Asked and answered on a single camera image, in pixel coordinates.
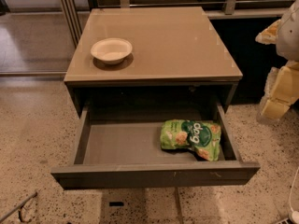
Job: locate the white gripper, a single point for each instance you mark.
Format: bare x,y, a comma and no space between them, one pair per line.
289,36

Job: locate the white paper bowl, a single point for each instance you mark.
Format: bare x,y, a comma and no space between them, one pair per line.
111,50

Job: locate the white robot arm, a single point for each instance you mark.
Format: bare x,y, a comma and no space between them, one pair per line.
287,45

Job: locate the open grey top drawer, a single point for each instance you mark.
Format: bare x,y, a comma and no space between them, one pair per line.
120,148

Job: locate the green rice chip bag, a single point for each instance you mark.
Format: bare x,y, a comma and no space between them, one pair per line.
201,137

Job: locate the metal rod on floor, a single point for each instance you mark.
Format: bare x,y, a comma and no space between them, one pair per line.
18,208

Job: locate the grey drawer cabinet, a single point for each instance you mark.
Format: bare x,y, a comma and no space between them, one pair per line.
171,46

